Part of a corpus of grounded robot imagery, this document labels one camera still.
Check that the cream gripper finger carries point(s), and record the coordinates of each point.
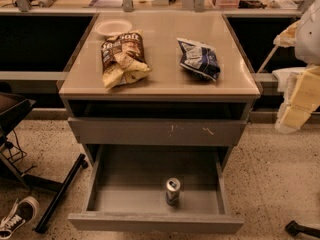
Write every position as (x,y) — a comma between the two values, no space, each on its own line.
(287,37)
(301,99)

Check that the silver blue redbull can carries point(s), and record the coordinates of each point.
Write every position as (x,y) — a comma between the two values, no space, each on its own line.
(173,187)

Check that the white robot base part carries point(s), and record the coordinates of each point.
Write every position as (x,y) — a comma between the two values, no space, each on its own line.
(283,74)

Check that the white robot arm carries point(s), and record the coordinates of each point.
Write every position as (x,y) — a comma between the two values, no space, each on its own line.
(307,38)

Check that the grey drawer cabinet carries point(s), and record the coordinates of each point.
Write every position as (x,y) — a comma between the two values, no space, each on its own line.
(168,92)

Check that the open grey middle drawer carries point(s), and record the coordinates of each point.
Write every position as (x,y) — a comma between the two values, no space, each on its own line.
(127,191)

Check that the closed grey top drawer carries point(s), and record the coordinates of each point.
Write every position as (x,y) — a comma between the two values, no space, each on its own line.
(176,132)

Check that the blue chip bag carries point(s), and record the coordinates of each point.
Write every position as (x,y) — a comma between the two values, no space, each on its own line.
(200,59)

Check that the black chair base leg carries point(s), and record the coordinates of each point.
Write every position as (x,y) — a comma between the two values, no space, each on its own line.
(293,228)

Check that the brown salt chip bag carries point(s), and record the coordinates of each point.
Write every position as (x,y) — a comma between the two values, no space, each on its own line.
(123,59)

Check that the black white sneaker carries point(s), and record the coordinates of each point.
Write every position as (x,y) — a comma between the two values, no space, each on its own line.
(22,212)

